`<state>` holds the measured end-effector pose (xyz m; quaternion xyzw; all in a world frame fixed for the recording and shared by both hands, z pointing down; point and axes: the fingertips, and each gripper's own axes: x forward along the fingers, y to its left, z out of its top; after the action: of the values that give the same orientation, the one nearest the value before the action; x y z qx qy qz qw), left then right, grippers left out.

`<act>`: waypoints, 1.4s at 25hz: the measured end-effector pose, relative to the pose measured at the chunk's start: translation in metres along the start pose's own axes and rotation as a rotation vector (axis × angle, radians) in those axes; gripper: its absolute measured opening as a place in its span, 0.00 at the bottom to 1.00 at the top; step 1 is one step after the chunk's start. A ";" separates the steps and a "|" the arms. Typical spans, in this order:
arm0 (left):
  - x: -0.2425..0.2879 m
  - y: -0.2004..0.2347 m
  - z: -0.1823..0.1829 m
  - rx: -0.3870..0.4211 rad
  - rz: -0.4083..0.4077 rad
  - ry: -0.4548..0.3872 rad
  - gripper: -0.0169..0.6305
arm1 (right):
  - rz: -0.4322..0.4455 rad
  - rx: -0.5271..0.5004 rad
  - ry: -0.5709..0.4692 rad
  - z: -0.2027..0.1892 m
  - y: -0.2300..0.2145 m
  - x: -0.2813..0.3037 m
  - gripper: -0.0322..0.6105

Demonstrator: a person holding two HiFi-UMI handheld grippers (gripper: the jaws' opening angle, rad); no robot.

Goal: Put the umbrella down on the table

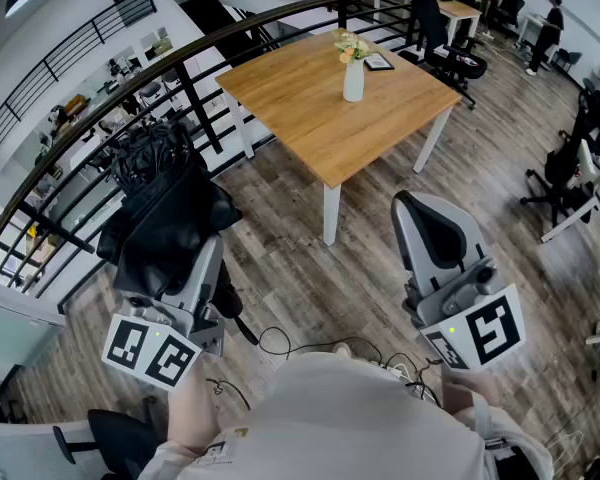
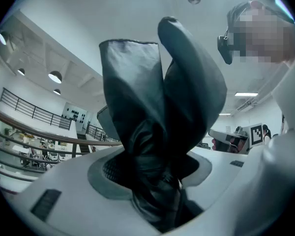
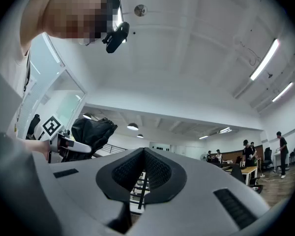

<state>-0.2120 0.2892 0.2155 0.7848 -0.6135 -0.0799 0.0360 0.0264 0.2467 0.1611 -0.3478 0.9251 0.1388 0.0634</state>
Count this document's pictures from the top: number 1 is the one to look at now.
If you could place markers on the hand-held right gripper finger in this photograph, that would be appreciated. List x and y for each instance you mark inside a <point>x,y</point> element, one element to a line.
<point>415,248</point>
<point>462,233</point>

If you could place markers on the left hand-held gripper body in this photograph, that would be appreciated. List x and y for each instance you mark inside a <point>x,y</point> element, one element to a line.
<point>150,348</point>

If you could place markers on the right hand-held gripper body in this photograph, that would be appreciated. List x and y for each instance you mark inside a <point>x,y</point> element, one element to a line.
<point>490,328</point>

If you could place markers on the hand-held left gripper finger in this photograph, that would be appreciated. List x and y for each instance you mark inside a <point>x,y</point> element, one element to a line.
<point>211,278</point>

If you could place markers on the person's right forearm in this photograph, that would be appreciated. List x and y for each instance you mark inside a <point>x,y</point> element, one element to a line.
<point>460,393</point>

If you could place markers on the person's left forearm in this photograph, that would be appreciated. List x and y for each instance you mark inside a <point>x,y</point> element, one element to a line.
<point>192,408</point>

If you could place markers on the white power strip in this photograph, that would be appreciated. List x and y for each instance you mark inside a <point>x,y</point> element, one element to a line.
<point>392,369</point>

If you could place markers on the white cabinet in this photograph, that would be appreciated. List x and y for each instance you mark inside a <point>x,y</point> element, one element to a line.
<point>10,328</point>

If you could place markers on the white black office chair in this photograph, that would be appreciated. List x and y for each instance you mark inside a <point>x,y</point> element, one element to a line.
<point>35,448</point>

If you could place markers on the plastic bottle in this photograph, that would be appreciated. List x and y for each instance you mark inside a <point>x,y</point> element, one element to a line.
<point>461,60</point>

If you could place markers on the person's white shirt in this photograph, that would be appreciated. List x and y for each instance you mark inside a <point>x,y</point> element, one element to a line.
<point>340,418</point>

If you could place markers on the white ceramic vase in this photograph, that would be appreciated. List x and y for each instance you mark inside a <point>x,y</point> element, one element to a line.
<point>353,83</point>

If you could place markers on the wooden table white legs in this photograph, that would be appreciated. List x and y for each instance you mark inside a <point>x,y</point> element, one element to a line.
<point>305,103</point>

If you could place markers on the small dark chair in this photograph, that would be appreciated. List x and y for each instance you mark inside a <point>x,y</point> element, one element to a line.
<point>570,60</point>

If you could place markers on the black high-back office chair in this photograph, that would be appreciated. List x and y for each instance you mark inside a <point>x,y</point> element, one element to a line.
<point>435,28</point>

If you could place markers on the yellow white flower bouquet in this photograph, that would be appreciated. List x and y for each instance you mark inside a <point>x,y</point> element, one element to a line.
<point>351,45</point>

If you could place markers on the black metal railing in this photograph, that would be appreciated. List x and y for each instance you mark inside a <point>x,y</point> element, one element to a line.
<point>100,93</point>

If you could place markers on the small wooden desk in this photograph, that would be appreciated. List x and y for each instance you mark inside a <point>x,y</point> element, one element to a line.
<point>460,10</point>

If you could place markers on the distant black railing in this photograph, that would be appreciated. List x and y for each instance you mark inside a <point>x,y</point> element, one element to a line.
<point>65,53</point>

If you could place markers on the black picture frame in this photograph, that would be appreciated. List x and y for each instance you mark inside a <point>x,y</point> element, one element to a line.
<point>379,61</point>

